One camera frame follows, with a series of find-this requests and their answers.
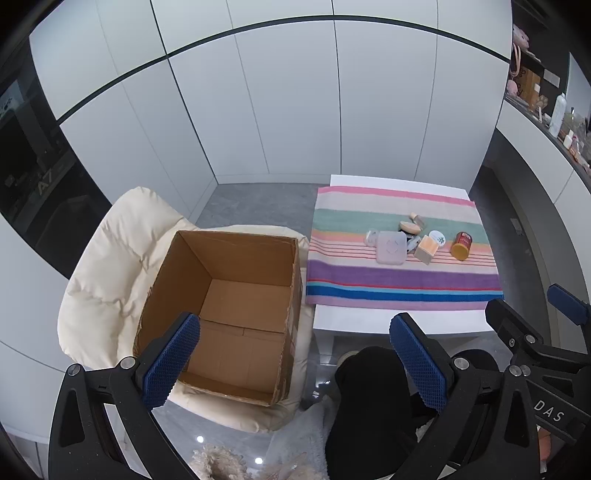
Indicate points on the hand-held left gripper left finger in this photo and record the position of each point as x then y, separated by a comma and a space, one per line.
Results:
171, 360

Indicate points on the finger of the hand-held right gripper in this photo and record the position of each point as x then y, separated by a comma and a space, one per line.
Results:
508, 323
569, 304

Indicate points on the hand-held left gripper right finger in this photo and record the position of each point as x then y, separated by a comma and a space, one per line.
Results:
420, 364

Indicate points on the cardboard box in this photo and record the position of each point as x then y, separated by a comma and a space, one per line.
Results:
240, 314

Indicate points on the yellow lid jar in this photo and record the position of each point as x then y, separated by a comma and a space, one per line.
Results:
461, 247

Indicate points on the wooden cube box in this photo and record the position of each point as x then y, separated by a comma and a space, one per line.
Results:
427, 249

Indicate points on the white round tin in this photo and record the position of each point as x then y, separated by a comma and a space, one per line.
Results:
438, 237

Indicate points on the lilac square case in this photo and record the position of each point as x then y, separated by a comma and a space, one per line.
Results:
390, 248

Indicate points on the white low table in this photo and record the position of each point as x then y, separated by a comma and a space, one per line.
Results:
369, 323

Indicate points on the striped colourful towel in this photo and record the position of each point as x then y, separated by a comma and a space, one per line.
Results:
392, 281

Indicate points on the beige shaggy rug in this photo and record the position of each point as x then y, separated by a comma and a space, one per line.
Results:
217, 461

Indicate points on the cream padded chair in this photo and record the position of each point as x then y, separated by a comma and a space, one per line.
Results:
115, 258

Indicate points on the grey fluffy cloth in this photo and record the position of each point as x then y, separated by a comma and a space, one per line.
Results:
304, 443

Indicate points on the white plastic bottle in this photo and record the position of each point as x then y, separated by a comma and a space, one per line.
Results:
557, 115

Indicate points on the brown cardboard carton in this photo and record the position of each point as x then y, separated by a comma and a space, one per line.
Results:
530, 83

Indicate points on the black glass cabinet panel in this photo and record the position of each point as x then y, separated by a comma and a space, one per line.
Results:
37, 175

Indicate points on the pink plush toy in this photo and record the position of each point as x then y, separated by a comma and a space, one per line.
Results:
519, 44

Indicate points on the wall outlet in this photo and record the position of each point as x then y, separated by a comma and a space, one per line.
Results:
517, 227

